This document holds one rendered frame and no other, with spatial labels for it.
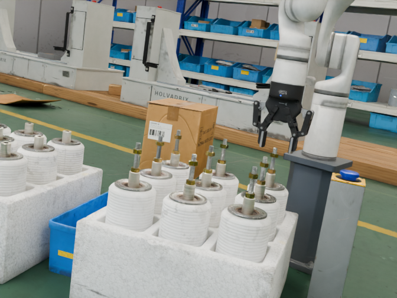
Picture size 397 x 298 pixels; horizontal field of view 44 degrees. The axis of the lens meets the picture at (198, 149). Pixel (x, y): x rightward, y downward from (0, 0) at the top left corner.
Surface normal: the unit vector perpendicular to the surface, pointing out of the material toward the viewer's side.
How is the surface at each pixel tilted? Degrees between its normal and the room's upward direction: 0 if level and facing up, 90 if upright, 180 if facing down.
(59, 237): 92
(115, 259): 90
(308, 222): 90
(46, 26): 90
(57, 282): 0
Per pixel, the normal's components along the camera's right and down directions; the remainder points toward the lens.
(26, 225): 0.94, 0.19
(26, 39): 0.80, 0.22
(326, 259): -0.30, 0.14
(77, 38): -0.58, 0.07
